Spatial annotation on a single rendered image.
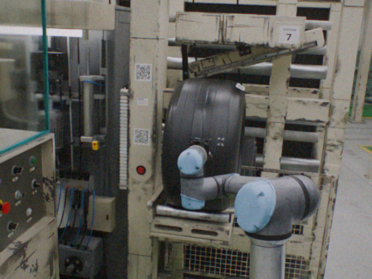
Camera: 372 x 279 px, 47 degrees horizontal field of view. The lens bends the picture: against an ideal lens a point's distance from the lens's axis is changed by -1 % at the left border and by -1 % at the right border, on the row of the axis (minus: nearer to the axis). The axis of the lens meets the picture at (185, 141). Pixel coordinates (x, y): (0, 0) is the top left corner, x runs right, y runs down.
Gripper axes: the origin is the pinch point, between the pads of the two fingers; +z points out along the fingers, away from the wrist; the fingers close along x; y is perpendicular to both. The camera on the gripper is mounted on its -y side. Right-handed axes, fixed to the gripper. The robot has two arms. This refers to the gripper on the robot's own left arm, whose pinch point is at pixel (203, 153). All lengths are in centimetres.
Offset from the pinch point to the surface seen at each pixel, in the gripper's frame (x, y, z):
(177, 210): 12.3, -30.1, 19.3
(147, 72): 29.6, 29.6, 19.2
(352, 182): -137, -79, 373
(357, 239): -113, -98, 215
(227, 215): -10.1, -29.8, 19.6
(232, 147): -10.7, 2.4, 4.7
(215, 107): -2.4, 17.5, 7.8
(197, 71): 14, 33, 58
